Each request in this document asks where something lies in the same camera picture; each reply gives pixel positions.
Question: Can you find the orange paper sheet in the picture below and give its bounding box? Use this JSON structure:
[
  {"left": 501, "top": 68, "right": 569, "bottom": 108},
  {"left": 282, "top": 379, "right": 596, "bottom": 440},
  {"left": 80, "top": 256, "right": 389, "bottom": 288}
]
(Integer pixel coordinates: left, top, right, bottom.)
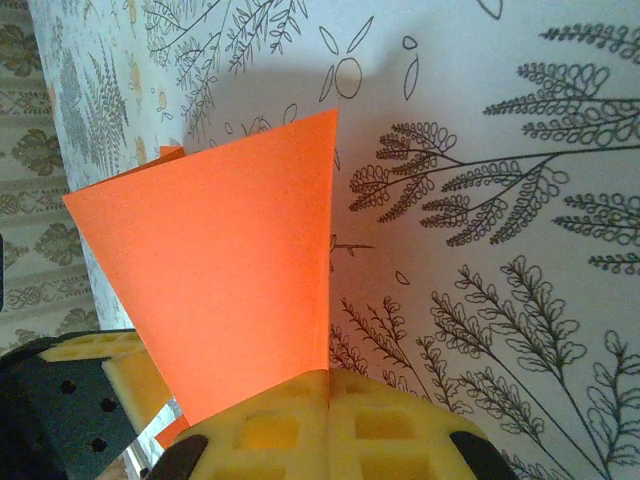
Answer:
[{"left": 62, "top": 107, "right": 340, "bottom": 449}]

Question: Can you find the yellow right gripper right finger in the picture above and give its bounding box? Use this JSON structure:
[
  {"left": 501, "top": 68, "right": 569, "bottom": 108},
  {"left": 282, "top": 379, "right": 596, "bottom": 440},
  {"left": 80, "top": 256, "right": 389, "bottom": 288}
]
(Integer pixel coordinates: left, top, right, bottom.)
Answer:
[{"left": 329, "top": 369, "right": 516, "bottom": 480}]

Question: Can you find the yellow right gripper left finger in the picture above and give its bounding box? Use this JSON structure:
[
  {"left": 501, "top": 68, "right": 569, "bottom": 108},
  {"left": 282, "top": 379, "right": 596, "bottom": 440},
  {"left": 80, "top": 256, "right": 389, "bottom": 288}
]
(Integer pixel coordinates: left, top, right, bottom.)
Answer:
[{"left": 149, "top": 369, "right": 331, "bottom": 480}]

